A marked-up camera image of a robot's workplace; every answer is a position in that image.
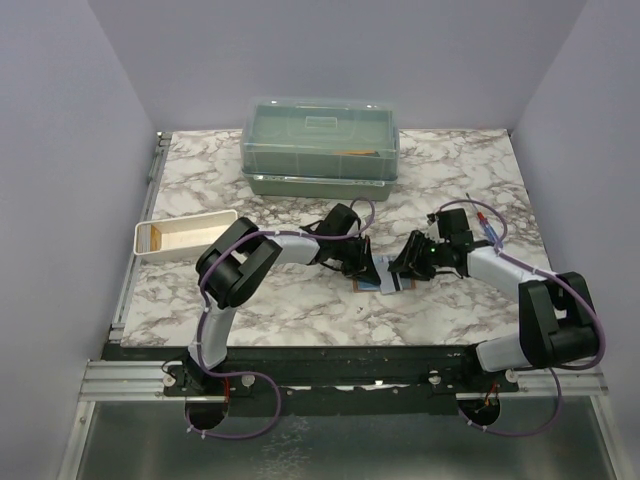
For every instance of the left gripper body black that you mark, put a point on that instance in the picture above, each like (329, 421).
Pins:
(350, 255)

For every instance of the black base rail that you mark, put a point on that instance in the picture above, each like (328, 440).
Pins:
(262, 373)

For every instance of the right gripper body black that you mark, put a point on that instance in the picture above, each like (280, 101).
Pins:
(433, 257)

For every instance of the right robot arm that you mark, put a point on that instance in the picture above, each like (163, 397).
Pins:
(557, 323)

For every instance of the red blue screwdriver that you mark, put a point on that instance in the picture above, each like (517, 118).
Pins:
(488, 229)

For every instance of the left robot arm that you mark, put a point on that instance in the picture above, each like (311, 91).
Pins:
(235, 265)

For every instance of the grey striped credit card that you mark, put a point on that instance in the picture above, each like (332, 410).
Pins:
(391, 283)

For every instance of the stack of cards in tray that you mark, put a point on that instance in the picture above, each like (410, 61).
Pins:
(149, 239)

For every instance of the brown leather card holder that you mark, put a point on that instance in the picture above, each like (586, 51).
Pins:
(382, 263)

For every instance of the green clear-lid storage box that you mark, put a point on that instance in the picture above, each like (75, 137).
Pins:
(320, 148)

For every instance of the white rectangular tray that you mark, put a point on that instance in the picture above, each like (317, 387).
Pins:
(187, 237)

